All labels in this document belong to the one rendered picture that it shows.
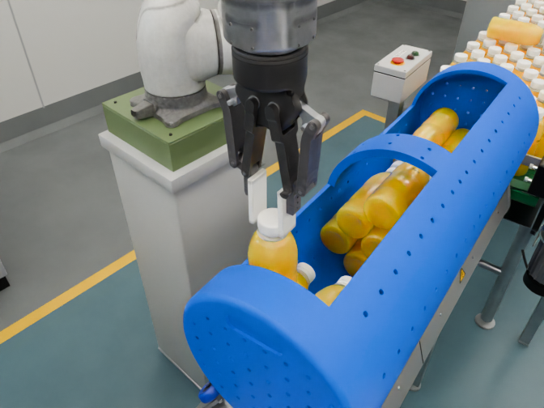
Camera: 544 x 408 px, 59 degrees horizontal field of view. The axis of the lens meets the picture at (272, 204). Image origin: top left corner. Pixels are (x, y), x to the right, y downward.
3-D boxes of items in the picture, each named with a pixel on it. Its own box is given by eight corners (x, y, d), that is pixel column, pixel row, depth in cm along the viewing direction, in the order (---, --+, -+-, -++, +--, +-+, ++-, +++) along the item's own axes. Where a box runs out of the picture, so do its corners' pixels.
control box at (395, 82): (370, 95, 147) (374, 63, 141) (397, 73, 160) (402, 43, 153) (400, 104, 143) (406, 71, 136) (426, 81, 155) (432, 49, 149)
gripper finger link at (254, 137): (256, 104, 49) (245, 97, 50) (244, 182, 57) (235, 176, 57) (278, 90, 51) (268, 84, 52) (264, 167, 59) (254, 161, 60)
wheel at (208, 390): (202, 394, 73) (211, 404, 73) (222, 372, 75) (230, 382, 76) (192, 396, 76) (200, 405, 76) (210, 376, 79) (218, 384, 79)
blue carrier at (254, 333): (197, 389, 78) (163, 262, 61) (413, 153, 133) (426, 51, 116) (351, 498, 64) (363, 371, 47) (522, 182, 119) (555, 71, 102)
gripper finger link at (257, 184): (252, 180, 57) (247, 179, 57) (252, 224, 61) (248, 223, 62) (266, 169, 59) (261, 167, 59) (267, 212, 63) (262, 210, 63)
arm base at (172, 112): (114, 108, 122) (110, 88, 119) (183, 82, 135) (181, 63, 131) (157, 135, 113) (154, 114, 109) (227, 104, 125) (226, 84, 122)
